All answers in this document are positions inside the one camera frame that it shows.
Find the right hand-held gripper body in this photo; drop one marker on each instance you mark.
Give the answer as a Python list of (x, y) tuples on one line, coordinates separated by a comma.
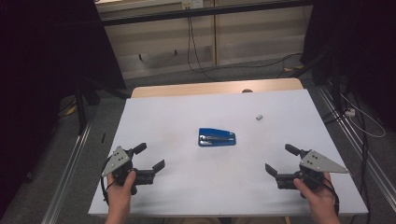
[(320, 164)]

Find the person's left hand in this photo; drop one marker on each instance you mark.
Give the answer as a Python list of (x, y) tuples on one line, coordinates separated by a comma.
[(120, 193)]

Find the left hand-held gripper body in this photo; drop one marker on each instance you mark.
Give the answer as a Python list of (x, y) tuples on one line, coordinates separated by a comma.
[(116, 161)]

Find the person's right hand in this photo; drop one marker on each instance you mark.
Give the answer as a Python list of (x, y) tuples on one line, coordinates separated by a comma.
[(319, 200)]

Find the white power plug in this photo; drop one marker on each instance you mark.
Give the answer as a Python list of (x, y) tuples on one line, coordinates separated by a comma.
[(350, 112)]

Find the blue stapler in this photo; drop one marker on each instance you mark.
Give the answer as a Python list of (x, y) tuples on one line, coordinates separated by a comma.
[(217, 137)]

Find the aluminium floor rail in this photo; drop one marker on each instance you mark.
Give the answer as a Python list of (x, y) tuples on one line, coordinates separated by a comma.
[(351, 137), (67, 174)]

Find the small black floor item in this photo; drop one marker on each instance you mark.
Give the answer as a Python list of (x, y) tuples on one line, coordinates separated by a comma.
[(103, 137)]

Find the wooden table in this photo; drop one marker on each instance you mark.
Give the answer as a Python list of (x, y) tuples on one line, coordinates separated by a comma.
[(202, 88)]

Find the black metal stand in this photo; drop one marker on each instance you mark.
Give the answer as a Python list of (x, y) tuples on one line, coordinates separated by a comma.
[(81, 105)]

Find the white wall socket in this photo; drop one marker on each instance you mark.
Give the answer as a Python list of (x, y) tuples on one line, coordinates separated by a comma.
[(192, 3)]

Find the small grey staple block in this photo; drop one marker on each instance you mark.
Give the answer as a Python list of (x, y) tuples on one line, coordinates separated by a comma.
[(259, 117)]

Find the black curtain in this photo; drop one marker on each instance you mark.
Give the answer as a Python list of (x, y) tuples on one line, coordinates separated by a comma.
[(358, 46), (40, 77)]

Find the beige cabinet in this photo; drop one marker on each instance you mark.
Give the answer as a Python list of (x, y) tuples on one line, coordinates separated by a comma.
[(155, 40)]

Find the black horizontal bar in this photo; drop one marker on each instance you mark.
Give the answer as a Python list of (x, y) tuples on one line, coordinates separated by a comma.
[(202, 12)]

